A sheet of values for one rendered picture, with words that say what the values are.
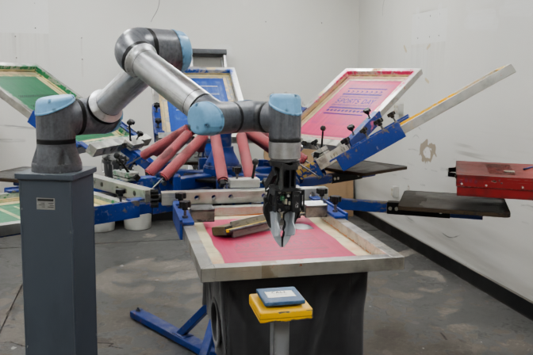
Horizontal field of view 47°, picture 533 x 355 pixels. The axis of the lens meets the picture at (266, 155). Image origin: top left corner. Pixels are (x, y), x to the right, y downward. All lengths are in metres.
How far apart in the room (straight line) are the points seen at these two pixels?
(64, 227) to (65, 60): 4.45
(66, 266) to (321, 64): 4.99
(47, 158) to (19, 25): 4.48
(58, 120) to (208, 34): 4.52
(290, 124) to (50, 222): 0.89
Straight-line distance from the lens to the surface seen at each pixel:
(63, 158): 1.97
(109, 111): 1.97
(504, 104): 4.42
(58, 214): 1.96
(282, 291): 1.56
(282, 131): 1.39
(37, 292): 2.06
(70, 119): 1.97
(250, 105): 1.45
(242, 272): 1.68
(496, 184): 2.67
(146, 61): 1.56
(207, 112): 1.35
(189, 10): 6.37
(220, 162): 2.74
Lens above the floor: 1.50
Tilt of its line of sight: 7 degrees down
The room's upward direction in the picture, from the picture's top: 1 degrees clockwise
